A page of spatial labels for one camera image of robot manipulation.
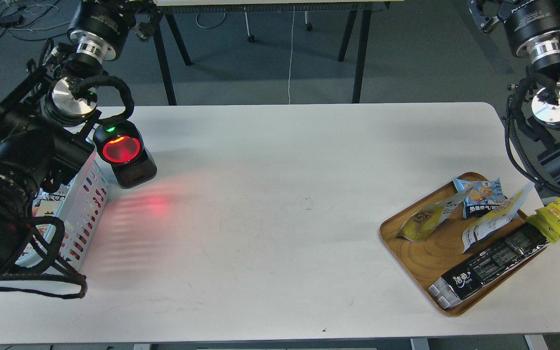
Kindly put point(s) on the yellow grey snack pouch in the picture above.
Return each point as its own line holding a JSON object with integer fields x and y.
{"x": 423, "y": 223}

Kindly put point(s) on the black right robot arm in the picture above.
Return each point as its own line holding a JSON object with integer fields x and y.
{"x": 532, "y": 113}

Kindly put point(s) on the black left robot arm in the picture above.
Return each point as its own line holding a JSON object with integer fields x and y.
{"x": 66, "y": 109}

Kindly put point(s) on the light blue plastic basket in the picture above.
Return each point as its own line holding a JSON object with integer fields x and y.
{"x": 83, "y": 205}

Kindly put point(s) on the blue snack packet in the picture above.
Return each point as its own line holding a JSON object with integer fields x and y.
{"x": 483, "y": 196}

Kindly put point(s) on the white yellow snack pouch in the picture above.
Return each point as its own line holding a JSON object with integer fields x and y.
{"x": 495, "y": 219}

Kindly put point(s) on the snack packs inside basket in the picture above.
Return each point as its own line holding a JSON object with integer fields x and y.
{"x": 48, "y": 204}

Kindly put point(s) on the yellow cartoon snack bag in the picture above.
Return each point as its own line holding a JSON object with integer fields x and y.
{"x": 547, "y": 220}

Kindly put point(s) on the black barcode scanner red window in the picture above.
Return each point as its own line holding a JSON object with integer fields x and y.
{"x": 122, "y": 147}

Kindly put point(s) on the wooden tray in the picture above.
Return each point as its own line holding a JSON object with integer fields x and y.
{"x": 426, "y": 261}

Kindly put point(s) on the black background table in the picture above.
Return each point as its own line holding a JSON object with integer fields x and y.
{"x": 256, "y": 31}

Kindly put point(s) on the long black cookie package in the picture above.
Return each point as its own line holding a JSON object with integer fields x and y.
{"x": 476, "y": 273}

